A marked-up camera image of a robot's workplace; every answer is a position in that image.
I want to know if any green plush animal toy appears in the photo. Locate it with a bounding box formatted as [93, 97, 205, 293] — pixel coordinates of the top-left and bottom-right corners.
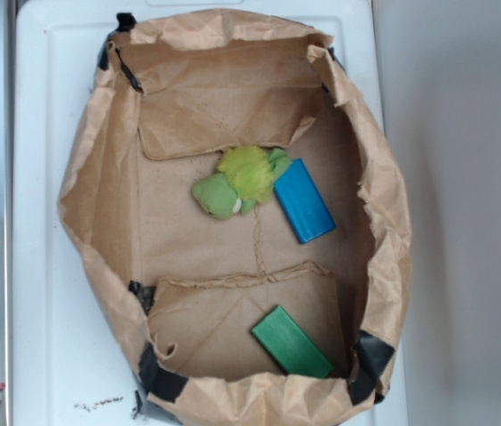
[192, 146, 292, 220]

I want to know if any brown paper bag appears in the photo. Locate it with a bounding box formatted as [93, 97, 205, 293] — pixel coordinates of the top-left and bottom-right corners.
[59, 9, 412, 425]

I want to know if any blue wooden block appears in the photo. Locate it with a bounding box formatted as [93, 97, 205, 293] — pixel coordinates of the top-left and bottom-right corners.
[274, 159, 336, 244]

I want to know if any green wooden block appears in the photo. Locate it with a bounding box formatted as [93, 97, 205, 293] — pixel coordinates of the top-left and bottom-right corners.
[251, 305, 334, 379]

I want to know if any white plastic tray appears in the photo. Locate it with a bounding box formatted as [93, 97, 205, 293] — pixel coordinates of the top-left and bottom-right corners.
[10, 0, 411, 426]

